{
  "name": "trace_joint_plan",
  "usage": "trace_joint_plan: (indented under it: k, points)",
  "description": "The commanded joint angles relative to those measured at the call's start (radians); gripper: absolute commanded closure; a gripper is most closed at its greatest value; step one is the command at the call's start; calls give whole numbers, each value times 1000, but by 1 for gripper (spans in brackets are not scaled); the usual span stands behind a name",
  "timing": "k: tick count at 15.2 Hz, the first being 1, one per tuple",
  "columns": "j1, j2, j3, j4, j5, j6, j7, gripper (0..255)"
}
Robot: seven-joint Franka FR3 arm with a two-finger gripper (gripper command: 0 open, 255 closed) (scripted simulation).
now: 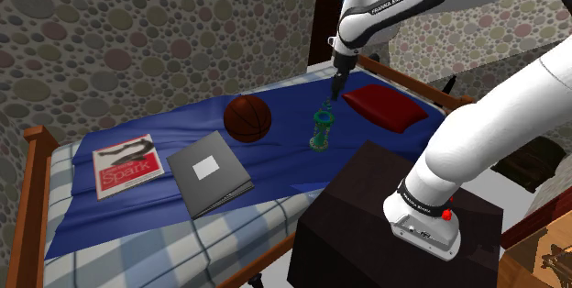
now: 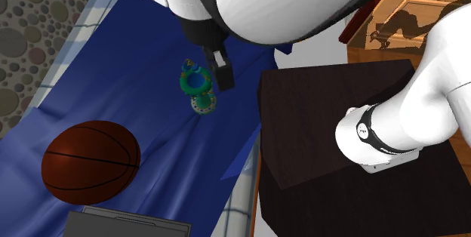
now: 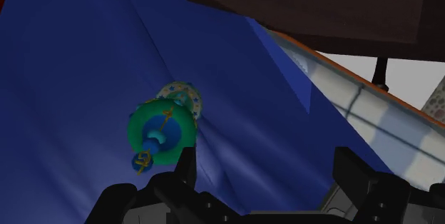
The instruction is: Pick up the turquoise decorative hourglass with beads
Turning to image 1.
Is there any green hourglass toy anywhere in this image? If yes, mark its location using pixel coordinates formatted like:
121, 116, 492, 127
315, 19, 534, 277
309, 97, 336, 153

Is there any grey laptop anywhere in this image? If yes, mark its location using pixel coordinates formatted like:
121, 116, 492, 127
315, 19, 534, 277
165, 129, 257, 221

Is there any blue blanket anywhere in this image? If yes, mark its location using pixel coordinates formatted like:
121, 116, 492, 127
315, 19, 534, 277
44, 69, 448, 261

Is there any wooden bed with plaid mattress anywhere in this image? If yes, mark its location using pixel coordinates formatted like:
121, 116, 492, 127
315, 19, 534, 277
4, 53, 478, 288

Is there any dark robot stand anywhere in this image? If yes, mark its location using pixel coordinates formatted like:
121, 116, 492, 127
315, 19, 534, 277
286, 139, 505, 288

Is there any dark brown door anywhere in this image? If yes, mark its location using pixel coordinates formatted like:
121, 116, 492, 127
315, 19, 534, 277
306, 0, 344, 67

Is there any red and white book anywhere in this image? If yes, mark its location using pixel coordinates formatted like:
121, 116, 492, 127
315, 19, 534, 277
92, 133, 166, 202

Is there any red pillow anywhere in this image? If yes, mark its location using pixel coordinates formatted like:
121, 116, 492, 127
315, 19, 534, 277
341, 83, 430, 135

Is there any brown basketball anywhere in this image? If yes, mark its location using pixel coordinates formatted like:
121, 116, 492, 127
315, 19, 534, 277
223, 94, 273, 144

